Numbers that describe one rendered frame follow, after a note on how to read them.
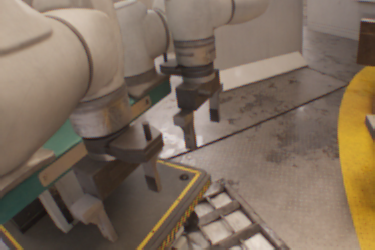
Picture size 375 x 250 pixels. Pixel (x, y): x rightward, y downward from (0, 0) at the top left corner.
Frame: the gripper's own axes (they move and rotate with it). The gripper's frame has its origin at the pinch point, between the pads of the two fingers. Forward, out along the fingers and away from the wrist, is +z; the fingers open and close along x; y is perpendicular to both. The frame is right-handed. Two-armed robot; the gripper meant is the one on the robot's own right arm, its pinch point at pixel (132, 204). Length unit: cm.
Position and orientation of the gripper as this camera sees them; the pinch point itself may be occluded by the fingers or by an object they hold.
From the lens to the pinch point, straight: 48.1
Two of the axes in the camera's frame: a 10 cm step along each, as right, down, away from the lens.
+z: 1.2, 8.8, 4.6
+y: -8.6, -1.4, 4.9
